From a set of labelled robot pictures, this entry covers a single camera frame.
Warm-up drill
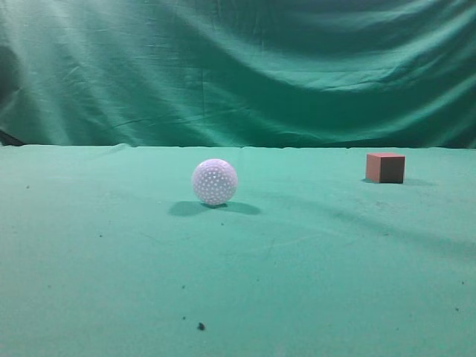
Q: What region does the green backdrop curtain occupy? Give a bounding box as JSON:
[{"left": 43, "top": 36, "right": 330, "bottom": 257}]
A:
[{"left": 1, "top": 1, "right": 475, "bottom": 149}]

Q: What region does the red cube block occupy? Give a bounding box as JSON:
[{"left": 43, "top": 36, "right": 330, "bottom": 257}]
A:
[{"left": 365, "top": 152, "right": 406, "bottom": 184}]

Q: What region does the green table cloth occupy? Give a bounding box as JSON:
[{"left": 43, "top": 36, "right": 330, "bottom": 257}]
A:
[{"left": 1, "top": 144, "right": 475, "bottom": 356}]

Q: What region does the white golf ball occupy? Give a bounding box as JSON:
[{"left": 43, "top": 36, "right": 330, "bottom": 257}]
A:
[{"left": 191, "top": 158, "right": 238, "bottom": 206}]

